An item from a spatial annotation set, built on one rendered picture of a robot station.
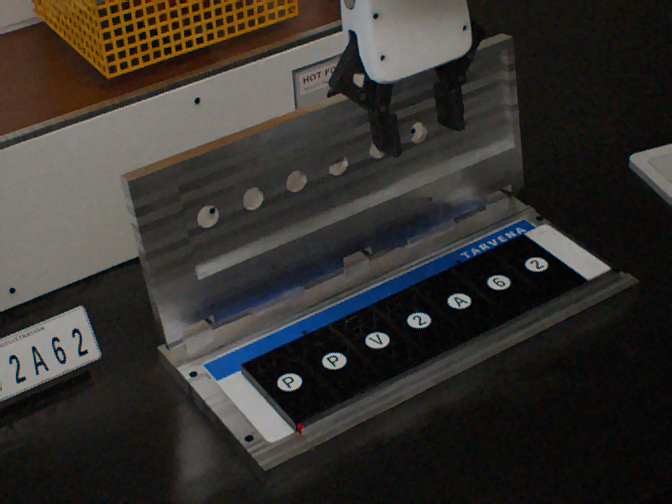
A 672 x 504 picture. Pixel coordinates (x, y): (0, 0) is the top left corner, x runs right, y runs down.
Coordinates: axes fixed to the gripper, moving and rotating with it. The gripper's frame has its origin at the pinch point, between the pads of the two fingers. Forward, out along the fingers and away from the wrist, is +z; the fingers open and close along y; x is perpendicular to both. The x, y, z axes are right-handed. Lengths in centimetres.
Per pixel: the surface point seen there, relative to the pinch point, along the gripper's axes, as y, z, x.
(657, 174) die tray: 39.1, 23.1, 12.5
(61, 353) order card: -30.1, 18.8, 21.7
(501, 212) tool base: 19.2, 21.3, 16.0
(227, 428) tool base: -21.7, 23.3, 4.7
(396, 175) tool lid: 6.9, 12.2, 16.3
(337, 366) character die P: -9.8, 22.2, 4.4
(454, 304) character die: 4.4, 22.1, 5.1
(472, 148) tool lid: 16.7, 12.7, 16.3
